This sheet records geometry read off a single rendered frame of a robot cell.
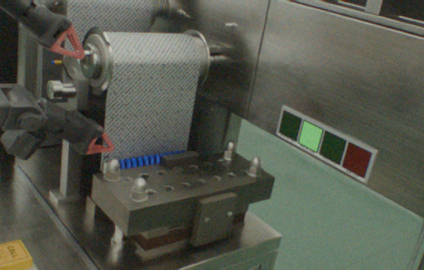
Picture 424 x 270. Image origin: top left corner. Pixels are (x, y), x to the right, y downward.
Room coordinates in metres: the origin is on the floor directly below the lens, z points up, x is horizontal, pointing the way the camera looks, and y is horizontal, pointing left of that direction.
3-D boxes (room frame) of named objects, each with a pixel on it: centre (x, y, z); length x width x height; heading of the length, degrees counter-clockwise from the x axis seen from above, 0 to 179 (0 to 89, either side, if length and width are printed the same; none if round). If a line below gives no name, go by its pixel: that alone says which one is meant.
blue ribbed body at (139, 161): (1.05, 0.12, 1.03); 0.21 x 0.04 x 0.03; 131
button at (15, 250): (0.76, 0.34, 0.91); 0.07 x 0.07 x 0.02; 41
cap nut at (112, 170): (0.93, 0.19, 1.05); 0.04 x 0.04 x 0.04
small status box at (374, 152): (0.95, -0.23, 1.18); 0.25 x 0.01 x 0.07; 41
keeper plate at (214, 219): (0.95, -0.05, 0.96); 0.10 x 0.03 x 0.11; 131
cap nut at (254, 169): (1.08, -0.12, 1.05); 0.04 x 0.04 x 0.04
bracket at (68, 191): (1.03, 0.32, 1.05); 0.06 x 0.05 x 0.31; 131
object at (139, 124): (1.07, 0.14, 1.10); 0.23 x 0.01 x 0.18; 131
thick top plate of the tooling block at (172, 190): (1.01, 0.03, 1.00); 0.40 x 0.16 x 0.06; 131
